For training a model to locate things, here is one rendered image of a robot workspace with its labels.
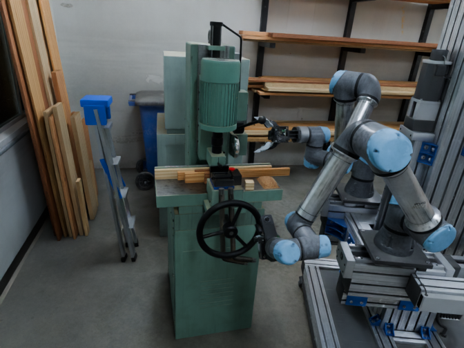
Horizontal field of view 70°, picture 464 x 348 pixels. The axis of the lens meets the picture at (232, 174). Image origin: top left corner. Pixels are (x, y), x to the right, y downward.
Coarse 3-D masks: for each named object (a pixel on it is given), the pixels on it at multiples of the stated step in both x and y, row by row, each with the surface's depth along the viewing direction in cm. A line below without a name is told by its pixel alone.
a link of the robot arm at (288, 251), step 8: (272, 240) 114; (280, 240) 108; (288, 240) 106; (296, 240) 108; (272, 248) 109; (280, 248) 103; (288, 248) 103; (296, 248) 104; (272, 256) 111; (280, 256) 103; (288, 256) 103; (296, 256) 104; (288, 264) 103
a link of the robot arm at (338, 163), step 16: (352, 128) 105; (336, 144) 111; (336, 160) 111; (352, 160) 110; (320, 176) 114; (336, 176) 112; (320, 192) 114; (304, 208) 117; (320, 208) 116; (288, 224) 122; (304, 224) 116
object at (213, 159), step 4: (208, 148) 167; (208, 152) 165; (208, 156) 165; (212, 156) 157; (216, 156) 158; (220, 156) 158; (224, 156) 158; (208, 160) 166; (212, 160) 158; (216, 160) 158; (220, 160) 159; (224, 160) 159; (212, 164) 158; (216, 164) 159; (224, 164) 160
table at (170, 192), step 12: (156, 180) 160; (168, 180) 161; (180, 180) 162; (156, 192) 149; (168, 192) 150; (180, 192) 150; (192, 192) 151; (204, 192) 152; (252, 192) 156; (264, 192) 158; (276, 192) 160; (156, 204) 149; (168, 204) 149; (180, 204) 150; (192, 204) 151; (204, 204) 148
